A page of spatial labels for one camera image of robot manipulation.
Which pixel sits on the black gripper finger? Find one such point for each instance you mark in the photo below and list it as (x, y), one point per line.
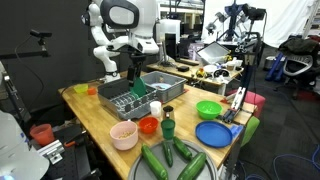
(131, 76)

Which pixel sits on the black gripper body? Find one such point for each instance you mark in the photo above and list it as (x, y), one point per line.
(137, 60)

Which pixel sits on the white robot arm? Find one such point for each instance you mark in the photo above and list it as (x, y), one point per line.
(118, 23)

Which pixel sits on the white cup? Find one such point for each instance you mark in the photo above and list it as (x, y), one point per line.
(155, 108)

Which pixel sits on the small orange cup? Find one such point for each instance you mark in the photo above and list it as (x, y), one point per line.
(91, 91)

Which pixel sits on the steel cup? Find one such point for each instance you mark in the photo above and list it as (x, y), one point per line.
(168, 112)

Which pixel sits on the yellow-green small bowl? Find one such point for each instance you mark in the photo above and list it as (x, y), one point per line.
(80, 88)

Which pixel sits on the orange bowl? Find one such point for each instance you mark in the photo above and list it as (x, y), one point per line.
(148, 125)

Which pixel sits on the light green bowl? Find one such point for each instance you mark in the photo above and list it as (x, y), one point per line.
(208, 110)

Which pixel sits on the red-orange plastic cup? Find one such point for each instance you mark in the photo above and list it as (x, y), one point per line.
(42, 134)

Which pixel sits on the green plate in rack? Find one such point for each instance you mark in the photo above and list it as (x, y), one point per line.
(138, 89)

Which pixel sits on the grey dish rack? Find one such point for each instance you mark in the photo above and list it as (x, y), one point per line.
(116, 97)

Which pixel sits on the light blue plate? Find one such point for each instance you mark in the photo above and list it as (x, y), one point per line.
(161, 86)

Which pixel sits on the grey plastic bin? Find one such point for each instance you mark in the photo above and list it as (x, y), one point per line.
(176, 82)

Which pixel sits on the clear plastic storage box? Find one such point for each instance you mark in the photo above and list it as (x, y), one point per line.
(213, 53)

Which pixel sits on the wooden background desk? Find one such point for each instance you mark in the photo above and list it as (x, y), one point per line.
(190, 75)

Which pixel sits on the small thin cucumber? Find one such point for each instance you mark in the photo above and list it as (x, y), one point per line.
(167, 153)

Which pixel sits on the middle short cucumber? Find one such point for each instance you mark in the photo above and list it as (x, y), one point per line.
(182, 148)

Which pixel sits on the large left cucumber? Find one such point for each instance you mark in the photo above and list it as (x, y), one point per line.
(153, 163)

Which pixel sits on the large cucumber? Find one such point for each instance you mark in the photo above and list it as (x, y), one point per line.
(193, 168)
(153, 163)

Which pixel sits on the grey round tray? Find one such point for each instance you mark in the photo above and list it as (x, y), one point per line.
(141, 171)

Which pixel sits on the right large cucumber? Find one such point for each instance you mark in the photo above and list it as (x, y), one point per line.
(193, 168)

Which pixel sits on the pink stool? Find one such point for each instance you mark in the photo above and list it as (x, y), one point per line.
(255, 100)

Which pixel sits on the green chair seat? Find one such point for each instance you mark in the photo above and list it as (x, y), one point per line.
(251, 127)

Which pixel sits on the black office chair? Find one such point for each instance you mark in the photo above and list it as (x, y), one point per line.
(301, 65)

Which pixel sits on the pink bowl with handle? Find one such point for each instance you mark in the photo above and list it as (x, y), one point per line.
(124, 135)

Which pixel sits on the camera stand with clamp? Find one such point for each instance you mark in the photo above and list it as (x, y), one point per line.
(249, 49)

